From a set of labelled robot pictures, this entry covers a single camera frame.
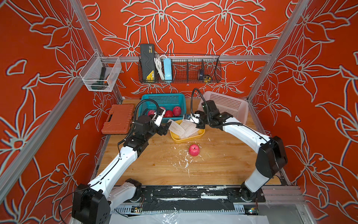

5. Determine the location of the white foam net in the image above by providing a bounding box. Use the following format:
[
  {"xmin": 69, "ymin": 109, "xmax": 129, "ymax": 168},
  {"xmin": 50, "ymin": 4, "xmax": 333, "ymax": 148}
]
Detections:
[
  {"xmin": 180, "ymin": 119, "xmax": 196, "ymax": 131},
  {"xmin": 181, "ymin": 124, "xmax": 199, "ymax": 139},
  {"xmin": 168, "ymin": 119, "xmax": 185, "ymax": 137}
]

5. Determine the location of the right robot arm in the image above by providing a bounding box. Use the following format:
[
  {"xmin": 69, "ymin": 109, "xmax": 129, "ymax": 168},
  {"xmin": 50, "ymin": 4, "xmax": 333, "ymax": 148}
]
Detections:
[{"xmin": 184, "ymin": 88, "xmax": 288, "ymax": 202}]

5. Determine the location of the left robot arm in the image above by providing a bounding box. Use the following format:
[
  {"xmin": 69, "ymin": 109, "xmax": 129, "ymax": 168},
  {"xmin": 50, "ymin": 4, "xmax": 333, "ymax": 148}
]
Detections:
[{"xmin": 71, "ymin": 99, "xmax": 169, "ymax": 224}]

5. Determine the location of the yellow plastic tray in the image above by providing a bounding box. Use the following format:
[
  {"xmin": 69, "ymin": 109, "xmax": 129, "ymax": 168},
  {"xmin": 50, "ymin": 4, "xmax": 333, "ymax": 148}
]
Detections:
[{"xmin": 170, "ymin": 120, "xmax": 205, "ymax": 144}]

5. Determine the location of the teal plastic basket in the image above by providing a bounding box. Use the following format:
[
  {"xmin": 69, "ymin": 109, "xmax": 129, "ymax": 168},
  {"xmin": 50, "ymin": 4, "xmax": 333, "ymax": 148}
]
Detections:
[{"xmin": 138, "ymin": 93, "xmax": 186, "ymax": 120}]

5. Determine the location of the pink plastic basket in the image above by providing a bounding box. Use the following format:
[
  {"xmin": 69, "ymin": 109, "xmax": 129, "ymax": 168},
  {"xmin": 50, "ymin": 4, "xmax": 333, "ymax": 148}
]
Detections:
[{"xmin": 203, "ymin": 91, "xmax": 249, "ymax": 125}]

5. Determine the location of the yellow tape measure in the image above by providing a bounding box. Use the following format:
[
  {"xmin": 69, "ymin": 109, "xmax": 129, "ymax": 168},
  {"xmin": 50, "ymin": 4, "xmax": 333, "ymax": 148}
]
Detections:
[{"xmin": 204, "ymin": 76, "xmax": 212, "ymax": 83}]

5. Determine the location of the orange tool case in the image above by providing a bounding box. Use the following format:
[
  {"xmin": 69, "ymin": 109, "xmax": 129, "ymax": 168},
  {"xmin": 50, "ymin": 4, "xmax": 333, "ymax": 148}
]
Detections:
[{"xmin": 101, "ymin": 104, "xmax": 134, "ymax": 135}]

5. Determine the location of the light blue power bank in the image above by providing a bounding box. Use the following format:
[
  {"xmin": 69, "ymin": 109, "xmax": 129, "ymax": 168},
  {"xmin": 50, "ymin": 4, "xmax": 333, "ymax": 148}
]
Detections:
[{"xmin": 163, "ymin": 58, "xmax": 172, "ymax": 82}]

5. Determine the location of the black rectangular device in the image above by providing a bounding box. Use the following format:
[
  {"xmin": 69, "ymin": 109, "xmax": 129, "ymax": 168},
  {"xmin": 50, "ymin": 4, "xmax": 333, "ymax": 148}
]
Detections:
[{"xmin": 140, "ymin": 44, "xmax": 156, "ymax": 82}]

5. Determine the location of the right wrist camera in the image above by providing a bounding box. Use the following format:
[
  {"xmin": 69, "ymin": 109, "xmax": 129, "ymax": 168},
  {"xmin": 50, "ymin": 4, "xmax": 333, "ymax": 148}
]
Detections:
[{"xmin": 183, "ymin": 114, "xmax": 200, "ymax": 124}]

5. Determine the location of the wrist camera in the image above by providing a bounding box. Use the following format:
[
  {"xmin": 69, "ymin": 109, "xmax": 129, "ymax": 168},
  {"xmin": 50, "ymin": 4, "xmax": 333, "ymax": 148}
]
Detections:
[
  {"xmin": 183, "ymin": 114, "xmax": 200, "ymax": 124},
  {"xmin": 153, "ymin": 108, "xmax": 166, "ymax": 127}
]

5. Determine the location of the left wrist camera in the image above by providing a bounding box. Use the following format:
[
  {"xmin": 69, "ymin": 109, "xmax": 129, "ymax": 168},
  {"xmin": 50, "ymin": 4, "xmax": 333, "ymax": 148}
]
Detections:
[{"xmin": 153, "ymin": 108, "xmax": 166, "ymax": 127}]

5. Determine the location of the black wire wall basket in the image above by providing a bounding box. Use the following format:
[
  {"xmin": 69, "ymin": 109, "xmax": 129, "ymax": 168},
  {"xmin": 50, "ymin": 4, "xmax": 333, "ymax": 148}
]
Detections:
[{"xmin": 138, "ymin": 54, "xmax": 222, "ymax": 84}]

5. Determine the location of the white coiled cable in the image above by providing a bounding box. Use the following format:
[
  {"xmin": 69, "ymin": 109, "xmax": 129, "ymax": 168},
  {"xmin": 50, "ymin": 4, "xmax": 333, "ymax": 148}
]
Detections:
[{"xmin": 154, "ymin": 55, "xmax": 166, "ymax": 81}]

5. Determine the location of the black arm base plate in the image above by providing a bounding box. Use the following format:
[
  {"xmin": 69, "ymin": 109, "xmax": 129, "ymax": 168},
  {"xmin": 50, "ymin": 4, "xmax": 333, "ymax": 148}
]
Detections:
[{"xmin": 116, "ymin": 186, "xmax": 266, "ymax": 203}]

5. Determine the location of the dark green tool handle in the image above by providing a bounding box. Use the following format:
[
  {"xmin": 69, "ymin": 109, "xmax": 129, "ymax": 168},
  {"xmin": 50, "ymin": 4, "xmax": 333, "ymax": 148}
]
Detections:
[{"xmin": 91, "ymin": 67, "xmax": 108, "ymax": 91}]

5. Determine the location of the clear acrylic wall box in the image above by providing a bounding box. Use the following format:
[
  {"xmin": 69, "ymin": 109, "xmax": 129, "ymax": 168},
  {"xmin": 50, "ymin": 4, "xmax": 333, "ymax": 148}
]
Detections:
[{"xmin": 80, "ymin": 52, "xmax": 122, "ymax": 92}]

